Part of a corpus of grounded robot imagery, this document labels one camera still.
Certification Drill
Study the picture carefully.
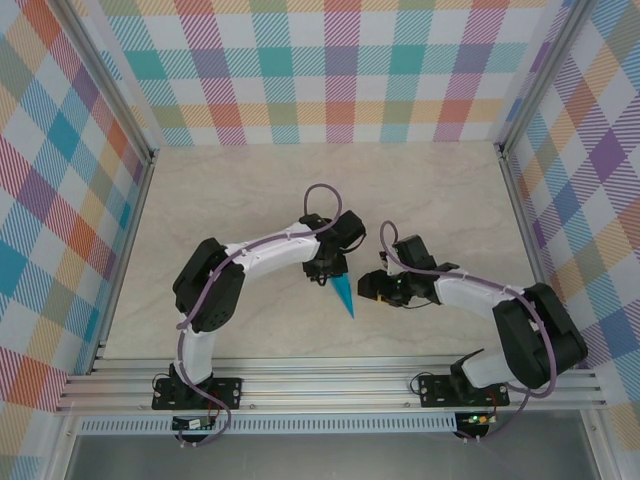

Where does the blue paper sheet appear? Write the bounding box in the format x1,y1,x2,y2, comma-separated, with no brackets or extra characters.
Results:
327,272,357,320

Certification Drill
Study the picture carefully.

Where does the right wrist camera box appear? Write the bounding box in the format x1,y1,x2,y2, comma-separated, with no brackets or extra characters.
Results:
378,234,437,274

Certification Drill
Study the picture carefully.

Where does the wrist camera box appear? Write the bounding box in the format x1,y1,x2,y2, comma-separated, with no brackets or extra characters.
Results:
378,234,437,274
332,209,367,251

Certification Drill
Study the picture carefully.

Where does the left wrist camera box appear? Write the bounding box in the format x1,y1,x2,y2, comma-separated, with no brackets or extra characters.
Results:
332,209,367,251

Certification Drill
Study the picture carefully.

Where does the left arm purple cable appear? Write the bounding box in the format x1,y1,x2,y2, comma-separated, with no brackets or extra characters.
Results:
174,183,346,449

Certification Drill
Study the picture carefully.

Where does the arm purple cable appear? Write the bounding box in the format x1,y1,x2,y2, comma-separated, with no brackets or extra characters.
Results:
378,220,560,446
174,183,346,449

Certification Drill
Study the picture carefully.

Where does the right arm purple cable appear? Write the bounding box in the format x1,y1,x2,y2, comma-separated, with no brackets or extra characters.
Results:
378,220,560,446

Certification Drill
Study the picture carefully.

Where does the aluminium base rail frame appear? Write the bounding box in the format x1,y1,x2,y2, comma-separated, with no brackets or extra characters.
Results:
54,352,609,416

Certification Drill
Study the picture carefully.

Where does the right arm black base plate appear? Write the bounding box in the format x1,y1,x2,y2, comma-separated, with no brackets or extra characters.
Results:
418,373,511,409

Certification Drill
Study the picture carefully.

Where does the aluminium side rail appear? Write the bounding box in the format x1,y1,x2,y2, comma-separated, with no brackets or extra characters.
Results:
497,149,574,369
87,157,159,376

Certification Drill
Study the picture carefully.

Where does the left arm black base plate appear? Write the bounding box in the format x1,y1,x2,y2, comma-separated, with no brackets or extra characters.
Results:
151,377,245,412

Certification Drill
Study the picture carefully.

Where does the slotted grey cable duct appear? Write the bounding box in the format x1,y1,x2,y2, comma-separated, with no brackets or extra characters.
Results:
78,412,459,435

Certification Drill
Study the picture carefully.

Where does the aluminium corner post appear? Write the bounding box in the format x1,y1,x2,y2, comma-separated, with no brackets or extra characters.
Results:
492,0,596,161
49,0,159,166

